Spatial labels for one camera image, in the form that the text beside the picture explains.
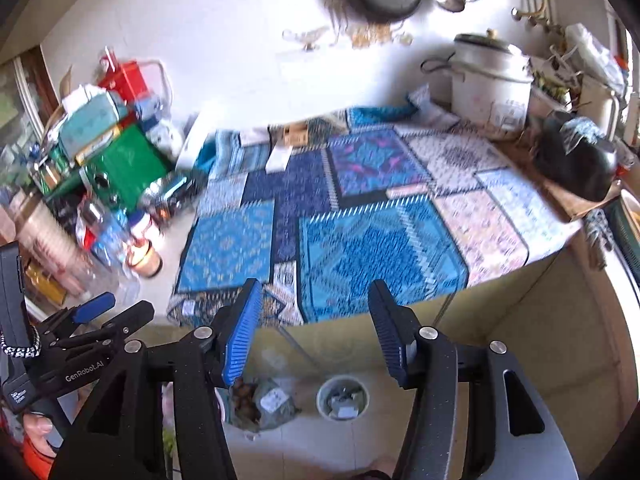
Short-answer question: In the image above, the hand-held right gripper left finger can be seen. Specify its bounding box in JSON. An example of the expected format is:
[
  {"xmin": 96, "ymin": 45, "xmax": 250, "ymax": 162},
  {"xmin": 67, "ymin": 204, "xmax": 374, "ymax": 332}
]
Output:
[{"xmin": 50, "ymin": 278, "xmax": 264, "ymax": 480}]

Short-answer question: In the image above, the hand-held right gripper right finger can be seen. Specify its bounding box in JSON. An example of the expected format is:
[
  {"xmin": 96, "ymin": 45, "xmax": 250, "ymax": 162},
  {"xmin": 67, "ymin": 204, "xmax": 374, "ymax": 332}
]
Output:
[{"xmin": 367, "ymin": 280, "xmax": 581, "ymax": 480}]

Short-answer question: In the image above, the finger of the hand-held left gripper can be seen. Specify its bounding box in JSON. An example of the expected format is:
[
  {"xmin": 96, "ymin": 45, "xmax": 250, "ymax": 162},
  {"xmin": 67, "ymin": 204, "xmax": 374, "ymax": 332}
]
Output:
[
  {"xmin": 49, "ymin": 300, "xmax": 155, "ymax": 352},
  {"xmin": 42, "ymin": 291, "xmax": 117, "ymax": 332}
]

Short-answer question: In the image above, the white plastic bucket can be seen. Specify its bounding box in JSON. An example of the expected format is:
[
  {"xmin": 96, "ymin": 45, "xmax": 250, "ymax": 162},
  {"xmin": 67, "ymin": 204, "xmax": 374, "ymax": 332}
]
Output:
[{"xmin": 316, "ymin": 376, "xmax": 371, "ymax": 420}]

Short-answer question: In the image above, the person's left hand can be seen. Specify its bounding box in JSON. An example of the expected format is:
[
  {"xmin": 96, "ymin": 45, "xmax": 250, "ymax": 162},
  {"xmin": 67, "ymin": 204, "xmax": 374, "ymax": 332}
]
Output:
[{"xmin": 22, "ymin": 411, "xmax": 55, "ymax": 448}]

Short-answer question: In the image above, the yellow cabinet door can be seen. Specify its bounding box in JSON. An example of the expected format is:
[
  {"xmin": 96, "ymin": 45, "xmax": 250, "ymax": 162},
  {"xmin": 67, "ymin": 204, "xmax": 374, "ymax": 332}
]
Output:
[
  {"xmin": 280, "ymin": 277, "xmax": 493, "ymax": 378},
  {"xmin": 220, "ymin": 321, "xmax": 321, "ymax": 386}
]

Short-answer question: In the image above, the clear plastic bottle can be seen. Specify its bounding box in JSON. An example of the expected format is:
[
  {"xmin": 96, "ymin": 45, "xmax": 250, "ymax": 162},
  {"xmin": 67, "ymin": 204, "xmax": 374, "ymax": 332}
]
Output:
[{"xmin": 75, "ymin": 200, "xmax": 142, "ymax": 292}]

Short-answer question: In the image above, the grey mesh bag of potatoes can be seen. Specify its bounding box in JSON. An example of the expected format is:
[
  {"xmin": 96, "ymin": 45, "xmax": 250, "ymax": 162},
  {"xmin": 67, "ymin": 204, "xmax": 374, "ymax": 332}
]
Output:
[{"xmin": 229, "ymin": 376, "xmax": 302, "ymax": 432}]

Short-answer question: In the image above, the blue patterned tablecloth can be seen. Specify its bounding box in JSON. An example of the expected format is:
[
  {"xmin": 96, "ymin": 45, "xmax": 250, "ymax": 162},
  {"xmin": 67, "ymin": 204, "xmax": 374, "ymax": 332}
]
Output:
[{"xmin": 167, "ymin": 102, "xmax": 581, "ymax": 328}]

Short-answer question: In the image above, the shiny dark metal tin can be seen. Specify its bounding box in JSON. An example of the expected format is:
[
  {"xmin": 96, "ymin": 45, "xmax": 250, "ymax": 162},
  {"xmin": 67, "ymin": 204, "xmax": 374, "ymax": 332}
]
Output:
[{"xmin": 139, "ymin": 171, "xmax": 202, "ymax": 222}]

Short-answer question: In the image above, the green box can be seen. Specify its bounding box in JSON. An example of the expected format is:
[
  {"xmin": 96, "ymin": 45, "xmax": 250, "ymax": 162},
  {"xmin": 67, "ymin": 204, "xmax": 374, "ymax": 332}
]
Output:
[{"xmin": 81, "ymin": 124, "xmax": 174, "ymax": 212}]

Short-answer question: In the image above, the small white box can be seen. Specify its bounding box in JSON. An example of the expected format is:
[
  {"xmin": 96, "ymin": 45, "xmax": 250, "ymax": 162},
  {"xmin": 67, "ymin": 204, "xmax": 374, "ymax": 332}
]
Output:
[{"xmin": 265, "ymin": 146, "xmax": 294, "ymax": 172}]

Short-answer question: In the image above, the teal tissue box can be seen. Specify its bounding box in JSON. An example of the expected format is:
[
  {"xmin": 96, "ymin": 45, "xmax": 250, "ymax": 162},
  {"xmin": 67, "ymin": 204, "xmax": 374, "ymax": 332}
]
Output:
[{"xmin": 59, "ymin": 91, "xmax": 129, "ymax": 159}]

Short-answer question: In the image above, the wooden framed glass cabinet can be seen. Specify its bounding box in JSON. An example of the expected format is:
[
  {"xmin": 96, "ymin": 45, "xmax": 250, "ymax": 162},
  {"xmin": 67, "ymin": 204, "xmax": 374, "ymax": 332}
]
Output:
[{"xmin": 0, "ymin": 47, "xmax": 62, "ymax": 172}]

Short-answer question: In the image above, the patterned hanging cloth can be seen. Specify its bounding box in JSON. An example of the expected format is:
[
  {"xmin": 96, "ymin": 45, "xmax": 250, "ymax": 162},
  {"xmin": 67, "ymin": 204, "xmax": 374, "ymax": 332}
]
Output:
[{"xmin": 581, "ymin": 206, "xmax": 609, "ymax": 272}]

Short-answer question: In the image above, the red box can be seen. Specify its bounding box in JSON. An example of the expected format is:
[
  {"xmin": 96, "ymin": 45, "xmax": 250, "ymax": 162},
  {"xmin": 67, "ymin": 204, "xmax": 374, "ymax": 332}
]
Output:
[{"xmin": 96, "ymin": 59, "xmax": 152, "ymax": 104}]

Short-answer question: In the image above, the black plastic bag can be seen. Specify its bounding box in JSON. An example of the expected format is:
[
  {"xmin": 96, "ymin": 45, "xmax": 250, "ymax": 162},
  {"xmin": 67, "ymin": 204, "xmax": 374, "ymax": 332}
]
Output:
[{"xmin": 532, "ymin": 110, "xmax": 621, "ymax": 202}]

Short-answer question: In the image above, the green plastic basket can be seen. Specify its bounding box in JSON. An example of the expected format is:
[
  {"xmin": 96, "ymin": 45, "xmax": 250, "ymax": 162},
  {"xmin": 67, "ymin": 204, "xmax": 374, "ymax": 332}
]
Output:
[{"xmin": 606, "ymin": 194, "xmax": 640, "ymax": 283}]

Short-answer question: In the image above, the white rice cooker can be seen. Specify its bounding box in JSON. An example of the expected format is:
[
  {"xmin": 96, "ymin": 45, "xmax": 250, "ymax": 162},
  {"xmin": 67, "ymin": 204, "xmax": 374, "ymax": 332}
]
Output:
[{"xmin": 421, "ymin": 28, "xmax": 535, "ymax": 135}]

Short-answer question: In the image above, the clear glass dish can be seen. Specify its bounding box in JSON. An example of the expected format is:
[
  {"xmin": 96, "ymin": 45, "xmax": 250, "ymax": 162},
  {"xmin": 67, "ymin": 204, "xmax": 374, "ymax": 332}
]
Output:
[{"xmin": 281, "ymin": 26, "xmax": 332, "ymax": 54}]

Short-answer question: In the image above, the white jug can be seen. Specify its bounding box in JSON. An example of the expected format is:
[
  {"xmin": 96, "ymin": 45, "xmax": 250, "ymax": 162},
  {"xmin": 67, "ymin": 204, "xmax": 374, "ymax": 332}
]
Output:
[{"xmin": 576, "ymin": 74, "xmax": 624, "ymax": 139}]

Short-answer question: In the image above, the white plastic bag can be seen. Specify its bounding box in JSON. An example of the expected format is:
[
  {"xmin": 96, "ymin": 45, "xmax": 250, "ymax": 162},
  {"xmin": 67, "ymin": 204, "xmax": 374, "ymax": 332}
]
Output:
[{"xmin": 565, "ymin": 22, "xmax": 627, "ymax": 97}]

